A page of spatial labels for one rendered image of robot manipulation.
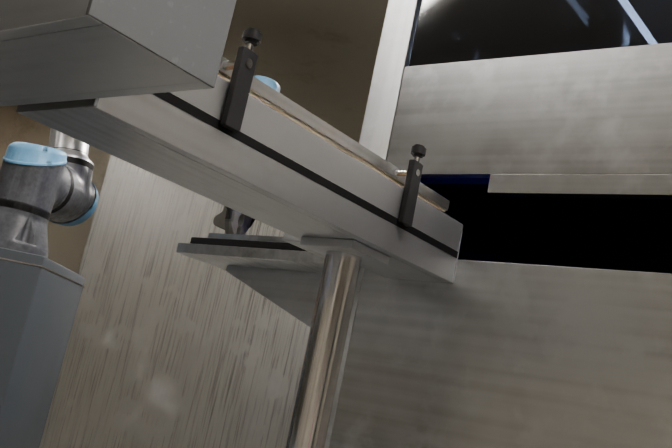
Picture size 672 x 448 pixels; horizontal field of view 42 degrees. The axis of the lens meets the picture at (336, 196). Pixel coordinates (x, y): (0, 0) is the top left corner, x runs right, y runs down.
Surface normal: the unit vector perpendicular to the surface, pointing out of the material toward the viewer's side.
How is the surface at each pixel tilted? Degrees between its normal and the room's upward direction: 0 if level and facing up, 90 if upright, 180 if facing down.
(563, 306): 90
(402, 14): 90
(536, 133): 90
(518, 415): 90
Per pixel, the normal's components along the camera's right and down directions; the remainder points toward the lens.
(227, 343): -0.03, -0.25
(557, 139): -0.58, -0.31
